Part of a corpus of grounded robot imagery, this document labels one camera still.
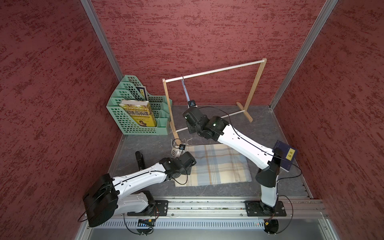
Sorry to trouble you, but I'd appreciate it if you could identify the base cable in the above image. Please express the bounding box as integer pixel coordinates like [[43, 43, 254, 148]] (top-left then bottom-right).
[[119, 206, 160, 236], [263, 194, 300, 235]]

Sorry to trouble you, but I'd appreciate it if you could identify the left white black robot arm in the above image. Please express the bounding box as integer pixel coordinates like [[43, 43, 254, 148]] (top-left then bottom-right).
[[83, 152, 196, 228]]

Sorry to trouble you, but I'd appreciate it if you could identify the right base cable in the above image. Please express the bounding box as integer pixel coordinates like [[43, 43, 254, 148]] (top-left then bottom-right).
[[263, 194, 300, 235]]

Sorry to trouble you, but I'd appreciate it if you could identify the left base cable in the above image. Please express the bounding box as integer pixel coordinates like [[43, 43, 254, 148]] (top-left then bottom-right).
[[119, 206, 160, 236]]

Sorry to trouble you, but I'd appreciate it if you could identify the corner aluminium profile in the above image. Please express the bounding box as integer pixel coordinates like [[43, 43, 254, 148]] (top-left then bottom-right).
[[269, 0, 338, 112], [81, 0, 124, 82]]

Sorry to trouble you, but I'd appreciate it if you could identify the left corner aluminium profile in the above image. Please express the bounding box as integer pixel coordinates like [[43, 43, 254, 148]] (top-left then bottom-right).
[[81, 0, 124, 82]]

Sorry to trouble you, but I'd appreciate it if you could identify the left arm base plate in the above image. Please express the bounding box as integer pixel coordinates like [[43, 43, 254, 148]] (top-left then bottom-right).
[[127, 200, 169, 217]]

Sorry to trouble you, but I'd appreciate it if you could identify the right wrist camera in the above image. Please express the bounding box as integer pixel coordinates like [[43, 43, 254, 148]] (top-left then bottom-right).
[[188, 100, 197, 108]]

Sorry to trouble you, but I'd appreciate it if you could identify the light blue clothes hanger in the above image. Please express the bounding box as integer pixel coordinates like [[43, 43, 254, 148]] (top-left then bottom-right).
[[181, 76, 190, 102]]

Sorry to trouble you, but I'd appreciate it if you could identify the right corner aluminium profile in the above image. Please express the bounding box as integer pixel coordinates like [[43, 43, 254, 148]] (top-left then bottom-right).
[[269, 0, 338, 112]]

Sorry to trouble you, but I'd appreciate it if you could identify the plaid blue beige scarf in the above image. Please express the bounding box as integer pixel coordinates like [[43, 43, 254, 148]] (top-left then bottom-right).
[[172, 140, 252, 187]]

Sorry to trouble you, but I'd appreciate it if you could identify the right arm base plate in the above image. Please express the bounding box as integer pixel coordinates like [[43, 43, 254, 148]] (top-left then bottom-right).
[[245, 201, 287, 218]]

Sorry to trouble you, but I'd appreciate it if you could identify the black remote control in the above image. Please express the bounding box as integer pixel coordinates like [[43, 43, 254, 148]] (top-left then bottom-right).
[[135, 151, 146, 171]]

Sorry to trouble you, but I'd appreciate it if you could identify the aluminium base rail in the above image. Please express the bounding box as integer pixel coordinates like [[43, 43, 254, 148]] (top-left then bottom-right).
[[85, 196, 329, 220]]

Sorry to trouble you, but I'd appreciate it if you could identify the green plastic file organizer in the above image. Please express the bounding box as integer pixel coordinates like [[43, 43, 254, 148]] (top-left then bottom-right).
[[107, 75, 173, 136]]

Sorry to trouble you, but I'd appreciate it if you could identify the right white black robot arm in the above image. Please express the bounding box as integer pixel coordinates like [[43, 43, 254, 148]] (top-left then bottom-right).
[[183, 107, 281, 215]]

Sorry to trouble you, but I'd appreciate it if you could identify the dark blue book yellow label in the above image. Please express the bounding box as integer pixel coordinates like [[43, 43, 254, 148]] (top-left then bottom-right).
[[273, 141, 299, 172]]

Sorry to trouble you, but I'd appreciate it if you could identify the dark book in organizer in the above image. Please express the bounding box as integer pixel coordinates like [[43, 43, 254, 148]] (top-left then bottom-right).
[[136, 86, 149, 101]]

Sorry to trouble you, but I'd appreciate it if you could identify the wooden clothes rack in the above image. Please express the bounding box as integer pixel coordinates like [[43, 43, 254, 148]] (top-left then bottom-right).
[[161, 58, 268, 147]]

